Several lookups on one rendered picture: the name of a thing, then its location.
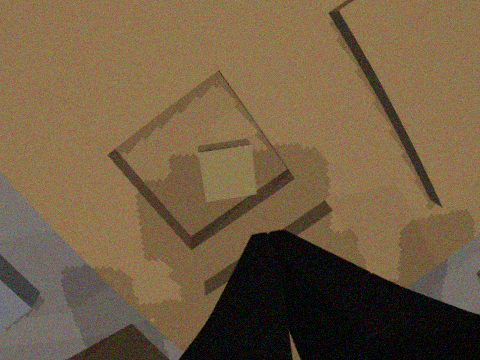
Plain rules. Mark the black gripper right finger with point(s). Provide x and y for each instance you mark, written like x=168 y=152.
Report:
x=339 y=311

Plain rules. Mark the pale yellow block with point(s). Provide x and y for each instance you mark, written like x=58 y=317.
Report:
x=227 y=170

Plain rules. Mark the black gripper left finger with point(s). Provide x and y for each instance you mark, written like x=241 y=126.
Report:
x=249 y=321

